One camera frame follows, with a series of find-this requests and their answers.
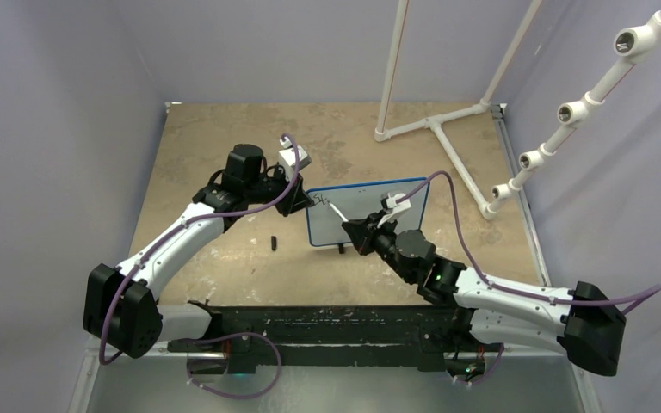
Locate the white marker pen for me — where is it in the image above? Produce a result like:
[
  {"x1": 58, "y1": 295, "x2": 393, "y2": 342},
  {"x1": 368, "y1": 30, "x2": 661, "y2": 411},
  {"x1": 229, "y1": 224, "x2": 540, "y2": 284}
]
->
[{"x1": 329, "y1": 202, "x2": 349, "y2": 222}]

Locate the white PVC pipe frame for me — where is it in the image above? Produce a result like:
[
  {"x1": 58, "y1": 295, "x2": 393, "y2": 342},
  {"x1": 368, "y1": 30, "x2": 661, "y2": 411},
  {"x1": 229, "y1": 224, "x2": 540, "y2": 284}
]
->
[{"x1": 374, "y1": 0, "x2": 544, "y2": 220}]

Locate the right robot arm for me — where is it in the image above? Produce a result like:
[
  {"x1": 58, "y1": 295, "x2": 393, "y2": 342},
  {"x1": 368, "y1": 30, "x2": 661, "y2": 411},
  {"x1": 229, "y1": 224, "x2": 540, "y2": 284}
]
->
[{"x1": 341, "y1": 213, "x2": 627, "y2": 377}]

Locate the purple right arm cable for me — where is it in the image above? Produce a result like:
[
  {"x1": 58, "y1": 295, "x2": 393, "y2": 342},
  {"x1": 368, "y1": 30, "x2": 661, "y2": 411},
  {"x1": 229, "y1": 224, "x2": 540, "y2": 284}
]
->
[{"x1": 396, "y1": 170, "x2": 661, "y2": 309}]

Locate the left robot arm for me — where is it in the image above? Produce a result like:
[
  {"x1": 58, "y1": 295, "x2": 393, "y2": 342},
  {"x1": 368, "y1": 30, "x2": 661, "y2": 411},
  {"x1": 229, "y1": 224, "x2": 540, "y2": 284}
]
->
[{"x1": 83, "y1": 134, "x2": 312, "y2": 365}]

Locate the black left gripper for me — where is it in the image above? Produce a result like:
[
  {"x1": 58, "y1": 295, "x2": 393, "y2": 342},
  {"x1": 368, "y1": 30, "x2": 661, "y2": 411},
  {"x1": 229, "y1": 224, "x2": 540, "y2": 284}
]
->
[{"x1": 244, "y1": 163, "x2": 312, "y2": 217}]

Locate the white PVC pipe with fittings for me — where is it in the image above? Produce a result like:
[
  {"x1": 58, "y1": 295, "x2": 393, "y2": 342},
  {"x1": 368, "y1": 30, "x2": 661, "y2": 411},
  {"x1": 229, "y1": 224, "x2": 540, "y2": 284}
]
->
[{"x1": 488, "y1": 9, "x2": 661, "y2": 211}]

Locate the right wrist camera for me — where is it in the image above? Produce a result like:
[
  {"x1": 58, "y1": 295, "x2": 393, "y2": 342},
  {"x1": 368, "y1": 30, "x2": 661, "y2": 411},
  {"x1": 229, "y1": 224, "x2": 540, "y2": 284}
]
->
[{"x1": 377, "y1": 193, "x2": 411, "y2": 228}]

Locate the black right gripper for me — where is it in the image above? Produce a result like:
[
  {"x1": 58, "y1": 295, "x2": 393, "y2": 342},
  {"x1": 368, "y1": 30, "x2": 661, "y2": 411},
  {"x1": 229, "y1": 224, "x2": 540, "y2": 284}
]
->
[{"x1": 344, "y1": 209, "x2": 415, "y2": 284}]

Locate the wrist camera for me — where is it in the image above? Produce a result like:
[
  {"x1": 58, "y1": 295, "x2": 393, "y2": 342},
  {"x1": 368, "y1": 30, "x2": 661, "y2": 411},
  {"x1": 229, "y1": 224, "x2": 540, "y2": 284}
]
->
[
  {"x1": 278, "y1": 145, "x2": 312, "y2": 175},
  {"x1": 377, "y1": 193, "x2": 411, "y2": 228}
]

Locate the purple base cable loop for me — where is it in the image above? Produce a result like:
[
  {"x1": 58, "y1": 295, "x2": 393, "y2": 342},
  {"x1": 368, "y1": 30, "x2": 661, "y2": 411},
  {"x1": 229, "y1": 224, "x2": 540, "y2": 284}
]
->
[{"x1": 186, "y1": 331, "x2": 282, "y2": 400}]

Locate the blue framed whiteboard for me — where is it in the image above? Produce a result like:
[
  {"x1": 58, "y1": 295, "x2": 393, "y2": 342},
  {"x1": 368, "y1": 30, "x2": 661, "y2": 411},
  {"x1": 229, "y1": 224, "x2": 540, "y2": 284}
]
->
[{"x1": 306, "y1": 176, "x2": 425, "y2": 247}]

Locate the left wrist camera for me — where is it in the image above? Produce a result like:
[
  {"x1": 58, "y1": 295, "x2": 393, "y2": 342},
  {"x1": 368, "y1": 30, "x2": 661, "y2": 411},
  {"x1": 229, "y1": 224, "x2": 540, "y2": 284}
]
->
[{"x1": 278, "y1": 145, "x2": 312, "y2": 175}]

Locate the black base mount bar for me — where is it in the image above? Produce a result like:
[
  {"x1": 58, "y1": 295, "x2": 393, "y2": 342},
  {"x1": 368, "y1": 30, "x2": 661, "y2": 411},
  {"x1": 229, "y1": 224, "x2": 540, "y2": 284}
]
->
[{"x1": 168, "y1": 305, "x2": 481, "y2": 373}]

